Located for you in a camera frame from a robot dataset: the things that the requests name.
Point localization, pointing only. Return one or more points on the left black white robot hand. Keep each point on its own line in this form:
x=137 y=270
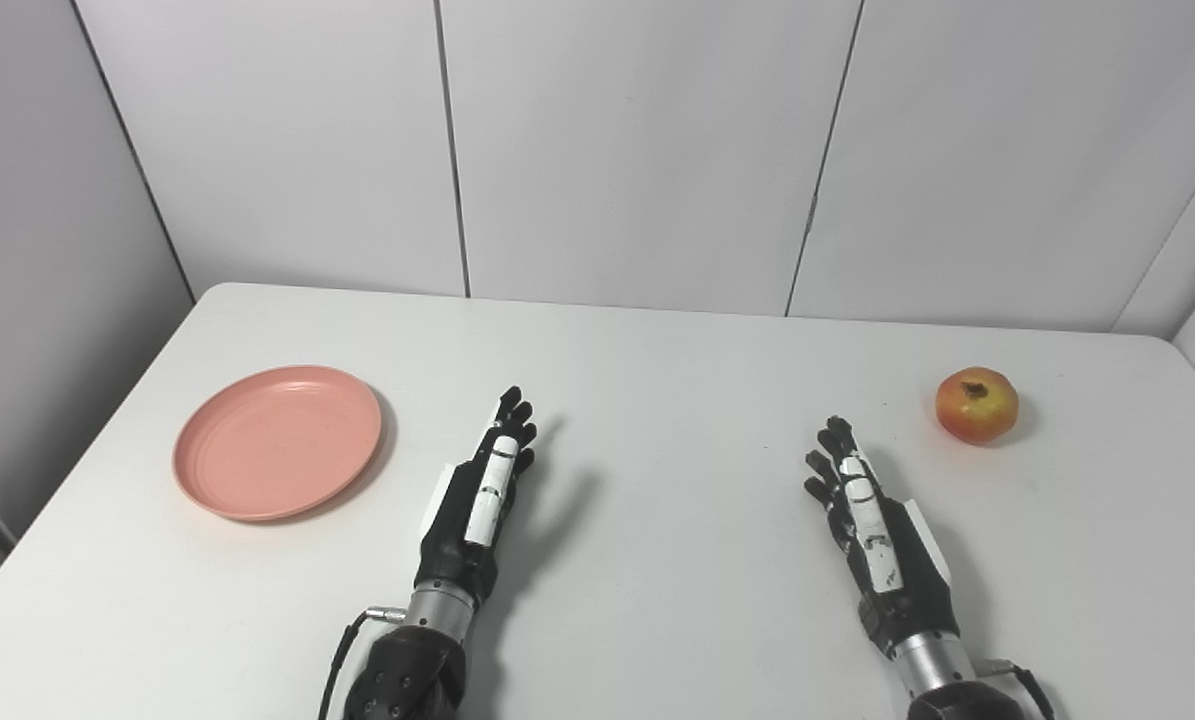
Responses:
x=457 y=545

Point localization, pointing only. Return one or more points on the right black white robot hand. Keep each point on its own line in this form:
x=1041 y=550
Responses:
x=897 y=570

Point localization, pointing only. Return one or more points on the red yellow pomegranate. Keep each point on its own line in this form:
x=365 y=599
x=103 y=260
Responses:
x=977 y=408

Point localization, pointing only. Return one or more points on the pink round plate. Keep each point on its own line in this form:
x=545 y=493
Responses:
x=277 y=442

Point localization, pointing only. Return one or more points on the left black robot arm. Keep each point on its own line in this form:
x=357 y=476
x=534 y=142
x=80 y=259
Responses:
x=412 y=665

